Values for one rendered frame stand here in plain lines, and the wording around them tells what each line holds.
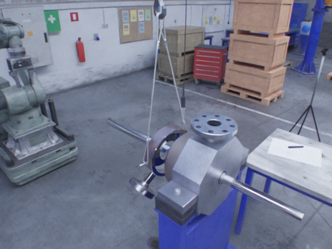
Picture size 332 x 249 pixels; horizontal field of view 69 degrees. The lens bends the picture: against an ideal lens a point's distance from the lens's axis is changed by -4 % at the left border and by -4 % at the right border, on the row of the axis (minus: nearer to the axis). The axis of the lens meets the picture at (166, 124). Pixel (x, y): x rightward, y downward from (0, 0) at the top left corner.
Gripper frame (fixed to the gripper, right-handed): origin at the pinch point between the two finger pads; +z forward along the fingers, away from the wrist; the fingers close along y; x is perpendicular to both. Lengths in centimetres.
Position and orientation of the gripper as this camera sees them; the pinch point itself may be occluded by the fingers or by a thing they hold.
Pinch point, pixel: (24, 82)
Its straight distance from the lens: 313.5
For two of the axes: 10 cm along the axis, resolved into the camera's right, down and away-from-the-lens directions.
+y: -6.7, 3.4, -6.6
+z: 0.0, 8.9, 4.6
